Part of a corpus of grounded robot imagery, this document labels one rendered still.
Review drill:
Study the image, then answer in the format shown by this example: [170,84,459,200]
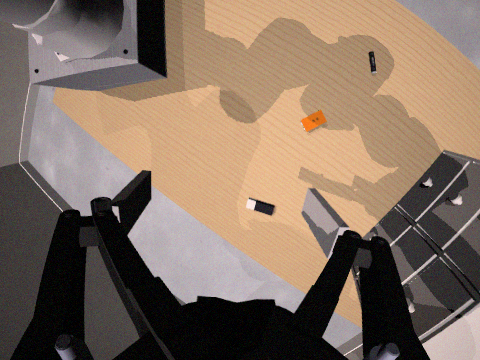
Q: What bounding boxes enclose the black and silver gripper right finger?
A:
[265,188,430,360]

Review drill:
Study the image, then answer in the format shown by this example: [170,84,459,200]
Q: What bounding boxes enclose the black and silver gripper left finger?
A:
[10,170,221,360]

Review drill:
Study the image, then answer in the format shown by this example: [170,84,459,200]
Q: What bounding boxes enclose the orange nine-volt battery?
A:
[300,110,327,132]

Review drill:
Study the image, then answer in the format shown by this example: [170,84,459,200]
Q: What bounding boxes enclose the grey drawer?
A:
[363,208,413,247]
[418,163,480,250]
[445,218,480,292]
[403,258,476,340]
[391,228,439,286]
[398,153,470,222]

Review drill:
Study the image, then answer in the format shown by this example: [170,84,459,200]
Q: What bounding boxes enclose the black and white eraser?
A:
[246,197,275,216]

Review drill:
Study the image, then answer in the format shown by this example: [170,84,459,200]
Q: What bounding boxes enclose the black cylindrical battery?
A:
[369,51,377,74]

